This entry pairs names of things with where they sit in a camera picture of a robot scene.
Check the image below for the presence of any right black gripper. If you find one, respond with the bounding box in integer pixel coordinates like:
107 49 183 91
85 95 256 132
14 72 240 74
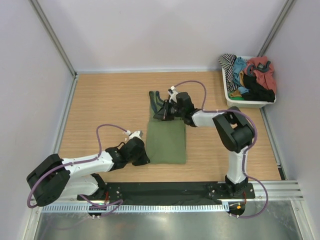
153 99 185 121

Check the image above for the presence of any green tank top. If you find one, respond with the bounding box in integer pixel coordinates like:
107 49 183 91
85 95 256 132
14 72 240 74
145 91 187 165

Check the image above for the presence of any black tank top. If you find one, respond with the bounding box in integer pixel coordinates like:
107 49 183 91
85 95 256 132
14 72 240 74
241 75 276 103

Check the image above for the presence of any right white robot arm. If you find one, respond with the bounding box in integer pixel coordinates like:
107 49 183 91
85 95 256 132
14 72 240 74
153 92 256 198

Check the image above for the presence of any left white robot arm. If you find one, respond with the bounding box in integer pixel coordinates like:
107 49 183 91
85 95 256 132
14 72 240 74
26 136 150 208

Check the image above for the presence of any striped tank top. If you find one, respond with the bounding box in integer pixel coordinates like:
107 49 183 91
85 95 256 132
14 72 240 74
218 53 239 93

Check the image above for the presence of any light blue tank top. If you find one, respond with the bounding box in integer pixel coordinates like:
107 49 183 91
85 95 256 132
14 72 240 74
232 56 249 94

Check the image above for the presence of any pink tank top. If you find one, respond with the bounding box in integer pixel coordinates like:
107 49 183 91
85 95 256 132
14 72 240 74
243 56 277 94

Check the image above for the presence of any white laundry basket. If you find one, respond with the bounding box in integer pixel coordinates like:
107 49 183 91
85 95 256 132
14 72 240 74
218 53 277 108

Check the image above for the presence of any yellow garment in basket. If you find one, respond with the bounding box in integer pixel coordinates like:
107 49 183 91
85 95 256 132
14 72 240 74
228 90 245 101

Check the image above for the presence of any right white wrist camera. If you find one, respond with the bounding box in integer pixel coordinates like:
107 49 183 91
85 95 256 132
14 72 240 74
168 86 179 104

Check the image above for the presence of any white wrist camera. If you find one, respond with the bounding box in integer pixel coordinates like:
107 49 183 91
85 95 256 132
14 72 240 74
168 86 179 104
124 130 143 140

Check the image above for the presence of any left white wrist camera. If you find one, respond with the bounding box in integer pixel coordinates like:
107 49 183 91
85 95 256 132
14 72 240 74
124 130 143 140

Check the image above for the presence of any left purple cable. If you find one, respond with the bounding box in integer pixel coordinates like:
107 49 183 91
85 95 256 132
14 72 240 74
26 124 131 218

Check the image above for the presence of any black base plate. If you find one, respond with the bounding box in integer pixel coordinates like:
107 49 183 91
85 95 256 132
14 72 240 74
77 181 256 201

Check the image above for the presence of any white slotted cable duct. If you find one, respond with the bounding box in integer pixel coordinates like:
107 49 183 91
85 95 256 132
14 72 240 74
42 202 229 213

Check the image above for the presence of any aluminium frame rail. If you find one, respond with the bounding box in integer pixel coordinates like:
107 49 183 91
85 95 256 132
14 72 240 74
29 181 305 205

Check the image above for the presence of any right aluminium corner post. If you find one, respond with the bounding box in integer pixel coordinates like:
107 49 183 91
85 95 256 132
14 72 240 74
257 0 297 57

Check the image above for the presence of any aluminium corner post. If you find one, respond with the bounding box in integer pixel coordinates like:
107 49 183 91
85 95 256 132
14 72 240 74
28 0 77 78
257 0 297 57

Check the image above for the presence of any left aluminium corner post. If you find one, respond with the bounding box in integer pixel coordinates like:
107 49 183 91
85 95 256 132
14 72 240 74
28 0 77 78

